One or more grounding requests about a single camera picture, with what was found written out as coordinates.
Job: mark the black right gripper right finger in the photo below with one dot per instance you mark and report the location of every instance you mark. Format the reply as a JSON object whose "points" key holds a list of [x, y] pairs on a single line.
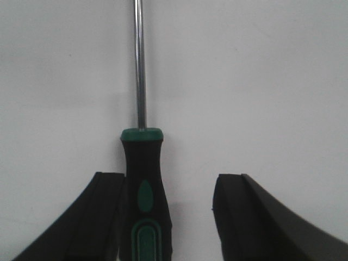
{"points": [[253, 225]]}

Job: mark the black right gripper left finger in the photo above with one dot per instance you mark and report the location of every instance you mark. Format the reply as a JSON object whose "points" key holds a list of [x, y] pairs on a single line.
{"points": [[88, 229]]}

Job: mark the green black screwdriver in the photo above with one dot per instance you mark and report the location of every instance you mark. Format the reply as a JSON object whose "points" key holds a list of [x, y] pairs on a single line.
{"points": [[147, 227]]}

